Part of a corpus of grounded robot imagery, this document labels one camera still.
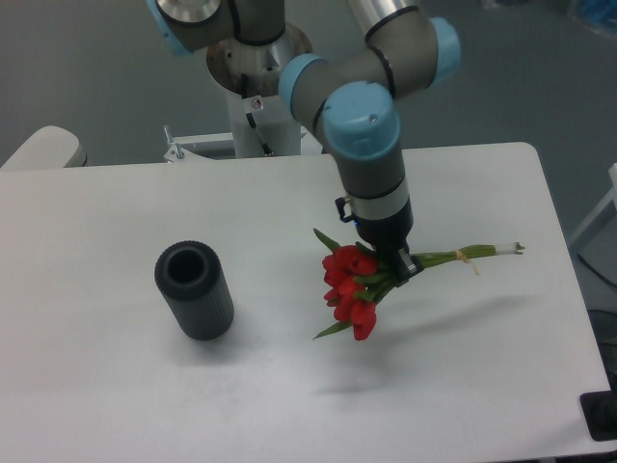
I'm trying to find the dark grey ribbed vase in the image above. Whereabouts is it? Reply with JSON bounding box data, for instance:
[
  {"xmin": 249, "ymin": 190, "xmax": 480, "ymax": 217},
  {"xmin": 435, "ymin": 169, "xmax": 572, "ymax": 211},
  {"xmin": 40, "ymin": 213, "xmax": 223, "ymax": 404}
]
[{"xmin": 154, "ymin": 241, "xmax": 234, "ymax": 340}]

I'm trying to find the clear container with blue items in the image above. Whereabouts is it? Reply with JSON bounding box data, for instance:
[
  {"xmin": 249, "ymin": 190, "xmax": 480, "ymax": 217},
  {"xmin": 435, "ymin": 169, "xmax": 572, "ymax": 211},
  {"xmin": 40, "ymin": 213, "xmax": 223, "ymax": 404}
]
[{"xmin": 567, "ymin": 0, "xmax": 616, "ymax": 37}]

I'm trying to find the white chair armrest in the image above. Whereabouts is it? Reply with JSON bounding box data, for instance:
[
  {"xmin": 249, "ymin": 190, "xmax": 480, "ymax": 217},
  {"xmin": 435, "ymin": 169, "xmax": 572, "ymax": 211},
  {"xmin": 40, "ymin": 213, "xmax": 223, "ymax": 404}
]
[{"xmin": 1, "ymin": 125, "xmax": 89, "ymax": 172}]

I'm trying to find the white furniture leg right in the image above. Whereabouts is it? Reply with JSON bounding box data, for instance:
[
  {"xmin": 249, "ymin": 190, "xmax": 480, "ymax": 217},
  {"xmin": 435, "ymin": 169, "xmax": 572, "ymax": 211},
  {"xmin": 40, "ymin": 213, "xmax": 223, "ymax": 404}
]
[{"xmin": 568, "ymin": 164, "xmax": 616, "ymax": 253}]

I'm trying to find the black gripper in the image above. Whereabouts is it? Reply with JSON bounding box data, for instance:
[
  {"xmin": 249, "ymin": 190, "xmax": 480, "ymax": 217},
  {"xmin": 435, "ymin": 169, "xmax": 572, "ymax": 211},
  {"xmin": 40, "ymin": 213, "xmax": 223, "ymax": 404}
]
[{"xmin": 355, "ymin": 200, "xmax": 417, "ymax": 286}]

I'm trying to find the black cable on pedestal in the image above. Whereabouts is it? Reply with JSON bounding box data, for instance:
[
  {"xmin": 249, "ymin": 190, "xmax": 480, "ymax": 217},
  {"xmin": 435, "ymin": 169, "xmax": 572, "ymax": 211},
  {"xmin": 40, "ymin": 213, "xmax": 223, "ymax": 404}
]
[{"xmin": 245, "ymin": 112, "xmax": 275, "ymax": 157}]

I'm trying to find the red tulip bouquet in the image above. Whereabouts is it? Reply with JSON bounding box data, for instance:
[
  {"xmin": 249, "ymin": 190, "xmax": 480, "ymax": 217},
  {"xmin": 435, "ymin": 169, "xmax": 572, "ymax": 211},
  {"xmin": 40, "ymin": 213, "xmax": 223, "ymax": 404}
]
[{"xmin": 313, "ymin": 229, "xmax": 524, "ymax": 340}]

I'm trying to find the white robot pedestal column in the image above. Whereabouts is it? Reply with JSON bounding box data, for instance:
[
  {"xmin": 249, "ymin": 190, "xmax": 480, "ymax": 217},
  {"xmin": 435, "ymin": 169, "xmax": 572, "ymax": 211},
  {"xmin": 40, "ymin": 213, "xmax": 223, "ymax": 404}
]
[{"xmin": 226, "ymin": 92, "xmax": 301, "ymax": 158}]

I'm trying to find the black device at table edge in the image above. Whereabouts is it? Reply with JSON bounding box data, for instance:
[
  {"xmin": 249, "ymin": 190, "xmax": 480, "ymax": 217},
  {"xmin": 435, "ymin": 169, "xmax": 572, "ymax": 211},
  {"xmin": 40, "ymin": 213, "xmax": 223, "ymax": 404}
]
[{"xmin": 579, "ymin": 391, "xmax": 616, "ymax": 442}]

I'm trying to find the white pedestal base frame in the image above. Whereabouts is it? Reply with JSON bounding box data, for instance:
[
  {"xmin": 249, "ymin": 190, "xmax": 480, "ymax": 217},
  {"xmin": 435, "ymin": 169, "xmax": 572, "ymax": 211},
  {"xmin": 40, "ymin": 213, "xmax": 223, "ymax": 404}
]
[{"xmin": 162, "ymin": 123, "xmax": 334, "ymax": 162}]

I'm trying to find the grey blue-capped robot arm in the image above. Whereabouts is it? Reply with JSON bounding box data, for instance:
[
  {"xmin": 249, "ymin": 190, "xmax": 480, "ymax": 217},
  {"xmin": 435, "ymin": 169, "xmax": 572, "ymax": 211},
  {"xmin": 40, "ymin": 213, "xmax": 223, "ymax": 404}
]
[{"xmin": 148, "ymin": 1, "xmax": 462, "ymax": 285}]

